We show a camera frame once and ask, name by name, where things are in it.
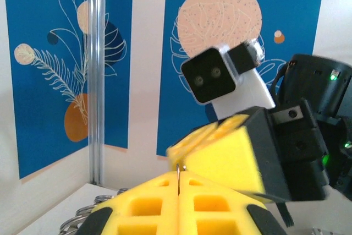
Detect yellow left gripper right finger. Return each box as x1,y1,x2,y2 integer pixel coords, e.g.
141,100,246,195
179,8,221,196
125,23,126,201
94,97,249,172
179,172,290,235

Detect silver beaded bracelet chain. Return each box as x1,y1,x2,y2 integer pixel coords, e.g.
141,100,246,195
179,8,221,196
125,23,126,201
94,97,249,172
58,187,130,235

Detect silver split ring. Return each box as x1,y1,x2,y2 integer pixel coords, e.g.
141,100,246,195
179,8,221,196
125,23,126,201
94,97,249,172
175,163,183,195

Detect aluminium frame post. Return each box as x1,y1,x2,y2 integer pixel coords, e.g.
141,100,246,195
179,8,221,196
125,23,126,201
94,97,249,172
86,0,107,187

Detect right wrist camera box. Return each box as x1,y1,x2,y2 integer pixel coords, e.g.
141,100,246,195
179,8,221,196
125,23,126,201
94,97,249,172
180,39,277,122

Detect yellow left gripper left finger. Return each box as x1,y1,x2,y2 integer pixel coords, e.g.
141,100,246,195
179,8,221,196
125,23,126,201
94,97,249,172
78,171,180,235

